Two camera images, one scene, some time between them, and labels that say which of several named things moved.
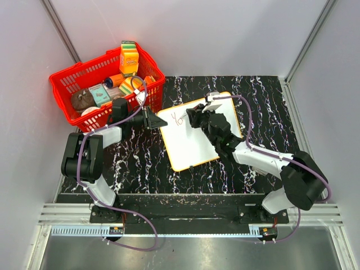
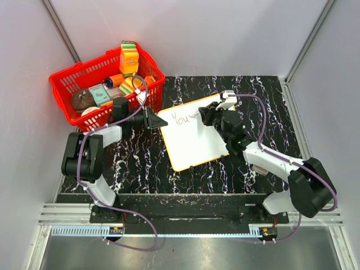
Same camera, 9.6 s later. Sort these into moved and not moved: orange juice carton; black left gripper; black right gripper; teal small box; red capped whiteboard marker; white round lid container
Moved: red capped whiteboard marker; black right gripper
Not moved: black left gripper; white round lid container; orange juice carton; teal small box
